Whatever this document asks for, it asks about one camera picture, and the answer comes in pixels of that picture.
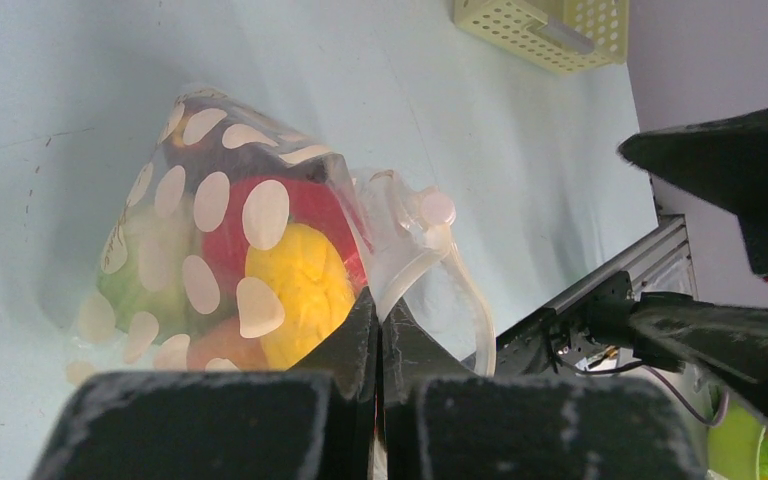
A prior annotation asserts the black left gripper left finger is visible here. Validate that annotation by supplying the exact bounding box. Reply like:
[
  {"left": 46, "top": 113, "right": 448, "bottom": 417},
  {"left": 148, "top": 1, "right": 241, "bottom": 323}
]
[{"left": 33, "top": 290, "right": 379, "bottom": 479}]

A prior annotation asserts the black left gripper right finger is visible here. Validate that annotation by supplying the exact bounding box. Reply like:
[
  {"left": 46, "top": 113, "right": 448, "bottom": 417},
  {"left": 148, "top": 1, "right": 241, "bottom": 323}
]
[{"left": 381, "top": 303, "right": 706, "bottom": 479}]

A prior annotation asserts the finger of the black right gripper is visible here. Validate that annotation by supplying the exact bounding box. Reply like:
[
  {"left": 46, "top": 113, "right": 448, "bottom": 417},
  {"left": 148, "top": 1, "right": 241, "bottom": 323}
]
[
  {"left": 629, "top": 294, "right": 768, "bottom": 426},
  {"left": 618, "top": 108, "right": 768, "bottom": 275}
]

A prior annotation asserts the orange red toy fruit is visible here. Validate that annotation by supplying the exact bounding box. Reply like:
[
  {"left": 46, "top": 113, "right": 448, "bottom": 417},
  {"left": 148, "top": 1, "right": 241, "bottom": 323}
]
[{"left": 187, "top": 316, "right": 269, "bottom": 371}]

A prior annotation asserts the clear zip top bag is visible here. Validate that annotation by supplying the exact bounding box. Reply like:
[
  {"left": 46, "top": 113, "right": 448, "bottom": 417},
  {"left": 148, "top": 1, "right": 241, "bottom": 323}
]
[{"left": 65, "top": 88, "right": 496, "bottom": 385}]

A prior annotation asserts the red toy pepper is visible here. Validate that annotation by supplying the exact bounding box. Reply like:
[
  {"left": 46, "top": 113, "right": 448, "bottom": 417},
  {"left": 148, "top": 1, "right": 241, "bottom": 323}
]
[{"left": 193, "top": 172, "right": 367, "bottom": 292}]

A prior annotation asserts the dark purple toy fruit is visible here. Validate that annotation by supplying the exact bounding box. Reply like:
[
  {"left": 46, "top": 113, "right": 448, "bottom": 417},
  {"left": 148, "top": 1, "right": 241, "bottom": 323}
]
[{"left": 160, "top": 99, "right": 338, "bottom": 194}]

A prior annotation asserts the green toy cabbage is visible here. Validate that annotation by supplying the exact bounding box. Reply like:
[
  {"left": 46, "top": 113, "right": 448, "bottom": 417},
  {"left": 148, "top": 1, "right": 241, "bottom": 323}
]
[{"left": 97, "top": 206, "right": 200, "bottom": 339}]

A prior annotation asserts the cream perforated plastic basket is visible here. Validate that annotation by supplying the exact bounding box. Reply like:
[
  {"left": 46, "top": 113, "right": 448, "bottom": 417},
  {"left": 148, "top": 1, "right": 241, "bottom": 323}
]
[{"left": 453, "top": 0, "right": 630, "bottom": 75}]

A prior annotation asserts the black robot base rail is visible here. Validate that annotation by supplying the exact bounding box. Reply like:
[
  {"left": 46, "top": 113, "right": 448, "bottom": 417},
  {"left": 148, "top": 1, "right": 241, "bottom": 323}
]
[{"left": 495, "top": 215, "right": 698, "bottom": 377}]

